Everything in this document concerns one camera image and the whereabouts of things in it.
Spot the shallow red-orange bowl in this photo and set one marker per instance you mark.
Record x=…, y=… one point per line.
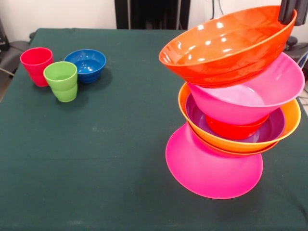
x=216, y=53

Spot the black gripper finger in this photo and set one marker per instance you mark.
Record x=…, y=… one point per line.
x=286, y=12
x=302, y=14

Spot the purple bowl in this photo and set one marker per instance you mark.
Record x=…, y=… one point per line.
x=197, y=115

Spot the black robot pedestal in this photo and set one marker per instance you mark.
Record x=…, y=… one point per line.
x=154, y=14

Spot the deep red-orange bowl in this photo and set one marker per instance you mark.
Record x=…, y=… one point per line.
x=240, y=154

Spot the red cup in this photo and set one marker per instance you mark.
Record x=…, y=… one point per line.
x=35, y=69

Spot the blue bowl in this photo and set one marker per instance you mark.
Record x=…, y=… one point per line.
x=87, y=65

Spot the orange bowl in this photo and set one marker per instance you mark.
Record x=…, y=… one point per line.
x=292, y=115

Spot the pink bowl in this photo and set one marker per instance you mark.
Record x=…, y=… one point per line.
x=281, y=81
x=214, y=175

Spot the green cup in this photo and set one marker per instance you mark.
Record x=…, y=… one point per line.
x=62, y=84

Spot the dark green tablecloth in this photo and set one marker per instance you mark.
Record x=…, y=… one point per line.
x=96, y=168

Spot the small red bowl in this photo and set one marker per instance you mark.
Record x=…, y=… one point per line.
x=231, y=131

